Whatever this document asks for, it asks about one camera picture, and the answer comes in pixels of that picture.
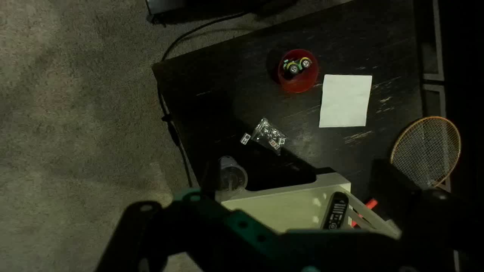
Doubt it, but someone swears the red bowl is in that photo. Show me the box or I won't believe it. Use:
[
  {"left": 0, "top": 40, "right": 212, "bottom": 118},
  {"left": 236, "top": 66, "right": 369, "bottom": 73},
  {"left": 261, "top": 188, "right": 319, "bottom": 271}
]
[{"left": 275, "top": 47, "right": 322, "bottom": 96}]

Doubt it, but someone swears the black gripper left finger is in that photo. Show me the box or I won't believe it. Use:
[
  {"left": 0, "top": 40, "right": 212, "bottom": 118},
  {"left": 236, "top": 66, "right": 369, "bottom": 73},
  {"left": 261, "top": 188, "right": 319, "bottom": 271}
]
[{"left": 199, "top": 159, "right": 221, "bottom": 202}]

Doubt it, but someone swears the green yellow toy car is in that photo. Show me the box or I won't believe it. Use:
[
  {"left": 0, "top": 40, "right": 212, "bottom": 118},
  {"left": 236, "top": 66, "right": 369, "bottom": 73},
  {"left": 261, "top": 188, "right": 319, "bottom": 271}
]
[{"left": 280, "top": 57, "right": 314, "bottom": 79}]

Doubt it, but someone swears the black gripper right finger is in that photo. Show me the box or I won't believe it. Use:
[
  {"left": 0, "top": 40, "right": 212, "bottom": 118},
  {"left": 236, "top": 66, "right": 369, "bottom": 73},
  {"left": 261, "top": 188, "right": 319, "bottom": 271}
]
[{"left": 370, "top": 161, "right": 422, "bottom": 236}]

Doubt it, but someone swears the clear plastic cup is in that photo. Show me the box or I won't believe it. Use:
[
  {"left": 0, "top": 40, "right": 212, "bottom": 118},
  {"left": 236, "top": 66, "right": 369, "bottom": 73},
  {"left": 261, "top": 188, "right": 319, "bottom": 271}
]
[{"left": 216, "top": 155, "right": 249, "bottom": 196}]

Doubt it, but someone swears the mesh racket with orange frame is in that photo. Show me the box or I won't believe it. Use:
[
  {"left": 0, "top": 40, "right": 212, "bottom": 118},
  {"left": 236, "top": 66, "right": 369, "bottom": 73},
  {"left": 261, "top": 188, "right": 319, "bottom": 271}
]
[{"left": 389, "top": 115, "right": 463, "bottom": 196}]

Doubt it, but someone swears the black cable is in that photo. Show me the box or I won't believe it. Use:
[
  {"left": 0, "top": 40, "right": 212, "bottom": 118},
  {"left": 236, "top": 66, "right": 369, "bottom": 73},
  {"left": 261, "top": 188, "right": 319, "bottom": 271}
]
[{"left": 156, "top": 11, "right": 248, "bottom": 190}]

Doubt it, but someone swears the black remote control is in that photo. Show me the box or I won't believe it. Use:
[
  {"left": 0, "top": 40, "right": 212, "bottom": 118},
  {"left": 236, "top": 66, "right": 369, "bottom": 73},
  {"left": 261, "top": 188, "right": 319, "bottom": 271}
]
[{"left": 322, "top": 191, "right": 351, "bottom": 232}]

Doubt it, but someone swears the orange red marker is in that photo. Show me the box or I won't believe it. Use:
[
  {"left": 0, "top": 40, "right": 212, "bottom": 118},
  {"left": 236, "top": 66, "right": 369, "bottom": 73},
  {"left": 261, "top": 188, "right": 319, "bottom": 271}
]
[{"left": 351, "top": 197, "right": 379, "bottom": 229}]

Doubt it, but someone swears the dark side cabinet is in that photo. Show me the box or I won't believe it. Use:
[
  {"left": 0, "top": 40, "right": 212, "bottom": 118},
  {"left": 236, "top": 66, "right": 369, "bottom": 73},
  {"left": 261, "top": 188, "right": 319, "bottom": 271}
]
[{"left": 414, "top": 0, "right": 484, "bottom": 123}]

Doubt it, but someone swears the white paper napkin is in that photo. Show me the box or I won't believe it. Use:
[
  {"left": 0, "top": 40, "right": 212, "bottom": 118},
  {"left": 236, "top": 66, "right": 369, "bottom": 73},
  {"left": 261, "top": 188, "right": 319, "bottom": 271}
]
[{"left": 317, "top": 73, "right": 375, "bottom": 131}]

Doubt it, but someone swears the clear plastic bag of parts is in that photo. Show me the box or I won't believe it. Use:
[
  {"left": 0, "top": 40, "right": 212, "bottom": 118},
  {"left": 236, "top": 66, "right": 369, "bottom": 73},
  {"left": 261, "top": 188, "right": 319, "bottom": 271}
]
[{"left": 249, "top": 117, "right": 289, "bottom": 156}]

